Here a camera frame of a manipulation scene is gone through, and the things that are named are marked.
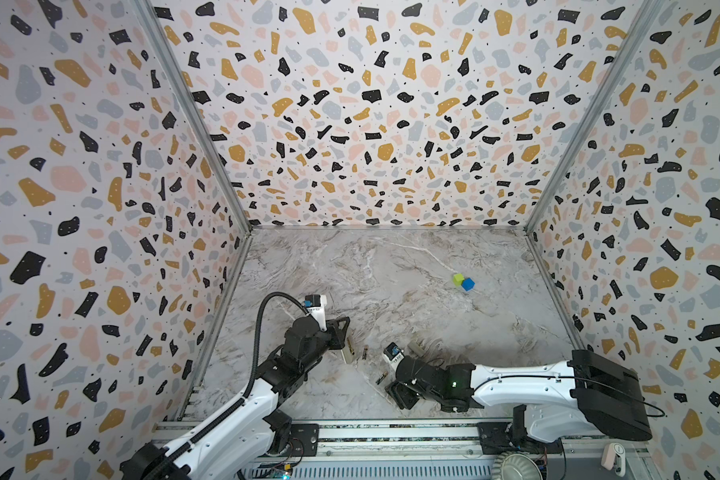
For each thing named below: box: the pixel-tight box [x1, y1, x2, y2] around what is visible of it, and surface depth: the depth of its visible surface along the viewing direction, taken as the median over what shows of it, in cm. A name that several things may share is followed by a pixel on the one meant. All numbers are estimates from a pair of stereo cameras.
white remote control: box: [341, 336, 357, 364], surface depth 82 cm
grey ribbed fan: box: [492, 450, 544, 480], surface depth 71 cm
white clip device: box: [601, 442, 626, 477], surface depth 72 cm
